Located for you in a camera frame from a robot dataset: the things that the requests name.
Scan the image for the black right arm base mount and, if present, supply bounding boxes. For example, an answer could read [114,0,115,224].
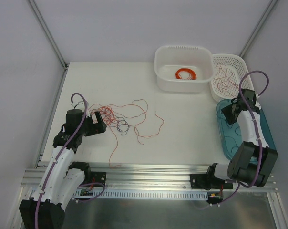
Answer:
[189,163,233,191]

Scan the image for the red cable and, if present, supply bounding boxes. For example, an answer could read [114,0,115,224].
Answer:
[134,111,165,146]

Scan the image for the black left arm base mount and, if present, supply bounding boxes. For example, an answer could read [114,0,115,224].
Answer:
[69,162,107,185]

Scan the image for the white plastic tub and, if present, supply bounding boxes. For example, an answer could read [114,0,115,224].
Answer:
[154,46,215,93]

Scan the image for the orange red purple cables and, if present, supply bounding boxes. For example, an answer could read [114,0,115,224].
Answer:
[88,99,148,131]

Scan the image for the purple cables in tray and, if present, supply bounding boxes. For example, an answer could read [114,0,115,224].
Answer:
[219,112,245,156]

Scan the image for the orange cable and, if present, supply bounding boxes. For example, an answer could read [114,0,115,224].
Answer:
[108,126,122,169]
[175,67,197,81]

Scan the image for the coiled orange cable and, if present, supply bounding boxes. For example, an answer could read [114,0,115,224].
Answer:
[175,67,197,81]

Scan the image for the teal translucent tray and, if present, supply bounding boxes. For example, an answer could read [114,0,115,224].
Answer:
[216,99,276,160]

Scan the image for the white slotted cable duct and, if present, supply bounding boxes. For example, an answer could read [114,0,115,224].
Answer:
[73,188,208,201]

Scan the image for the aluminium extrusion rail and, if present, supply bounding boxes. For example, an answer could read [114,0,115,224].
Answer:
[21,162,279,192]

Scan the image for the right aluminium frame post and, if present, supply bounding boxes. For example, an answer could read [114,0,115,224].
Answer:
[239,0,280,58]

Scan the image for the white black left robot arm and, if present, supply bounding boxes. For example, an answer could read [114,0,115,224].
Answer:
[19,109,106,229]

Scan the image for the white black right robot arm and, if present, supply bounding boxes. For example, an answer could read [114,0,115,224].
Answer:
[205,89,278,188]

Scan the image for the left aluminium frame post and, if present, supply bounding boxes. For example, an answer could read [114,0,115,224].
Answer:
[27,0,68,70]

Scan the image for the red cables in basket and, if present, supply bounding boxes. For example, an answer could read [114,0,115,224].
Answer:
[213,62,241,98]

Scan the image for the aluminium frame post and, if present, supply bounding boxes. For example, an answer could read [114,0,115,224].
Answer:
[239,0,280,58]
[27,0,68,70]

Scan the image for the white perforated basket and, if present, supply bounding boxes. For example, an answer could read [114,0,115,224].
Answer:
[209,54,248,102]

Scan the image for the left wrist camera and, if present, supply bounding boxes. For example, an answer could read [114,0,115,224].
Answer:
[71,101,90,117]

